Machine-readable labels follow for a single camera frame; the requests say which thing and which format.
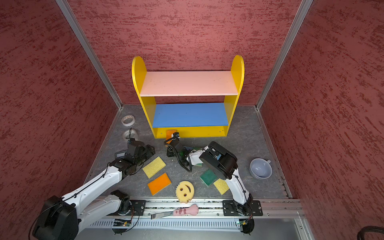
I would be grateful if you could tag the yellow sponge left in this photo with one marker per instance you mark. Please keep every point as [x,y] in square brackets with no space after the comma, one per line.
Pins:
[154,167]

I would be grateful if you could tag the pink handled scraper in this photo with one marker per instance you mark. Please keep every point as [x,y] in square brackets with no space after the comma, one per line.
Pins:
[193,210]

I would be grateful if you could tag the orange sponge front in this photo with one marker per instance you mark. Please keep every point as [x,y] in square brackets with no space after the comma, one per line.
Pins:
[159,184]

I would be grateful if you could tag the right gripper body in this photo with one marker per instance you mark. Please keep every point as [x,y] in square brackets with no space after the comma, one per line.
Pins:
[171,153]

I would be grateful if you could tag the orange sponge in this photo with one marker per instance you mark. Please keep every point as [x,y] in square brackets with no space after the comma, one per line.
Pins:
[159,184]
[169,133]

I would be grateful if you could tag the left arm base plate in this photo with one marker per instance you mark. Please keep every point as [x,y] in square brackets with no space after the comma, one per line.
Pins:
[130,208]

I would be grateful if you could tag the black calculator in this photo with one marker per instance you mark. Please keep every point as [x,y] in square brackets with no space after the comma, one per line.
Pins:
[120,155]

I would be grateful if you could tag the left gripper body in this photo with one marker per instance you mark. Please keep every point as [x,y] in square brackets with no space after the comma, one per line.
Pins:
[147,153]

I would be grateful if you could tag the grey mug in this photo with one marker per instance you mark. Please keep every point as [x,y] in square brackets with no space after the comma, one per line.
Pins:
[260,168]

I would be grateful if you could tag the blue sponge left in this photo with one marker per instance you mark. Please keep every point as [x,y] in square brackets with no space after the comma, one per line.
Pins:
[189,148]

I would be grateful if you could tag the clear tape roll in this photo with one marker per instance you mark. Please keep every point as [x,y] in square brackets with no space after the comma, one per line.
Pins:
[128,120]

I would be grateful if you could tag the dark green sponge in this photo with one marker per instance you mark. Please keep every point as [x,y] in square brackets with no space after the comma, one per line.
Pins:
[208,177]

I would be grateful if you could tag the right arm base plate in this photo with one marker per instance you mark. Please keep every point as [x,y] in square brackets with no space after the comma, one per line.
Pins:
[231,208]

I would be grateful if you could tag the yellow sponge right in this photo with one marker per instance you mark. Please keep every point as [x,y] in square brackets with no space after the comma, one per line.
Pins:
[221,186]

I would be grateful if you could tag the yellow smiley face sponge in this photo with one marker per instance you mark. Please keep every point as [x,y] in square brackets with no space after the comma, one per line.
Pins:
[185,191]

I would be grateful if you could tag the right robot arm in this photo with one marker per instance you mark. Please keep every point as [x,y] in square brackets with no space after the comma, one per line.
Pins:
[221,162]

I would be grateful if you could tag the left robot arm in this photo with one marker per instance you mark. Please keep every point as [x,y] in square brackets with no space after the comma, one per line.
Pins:
[63,218]

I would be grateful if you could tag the yellow shelf with coloured boards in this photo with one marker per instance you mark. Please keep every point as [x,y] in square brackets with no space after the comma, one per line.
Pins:
[191,120]

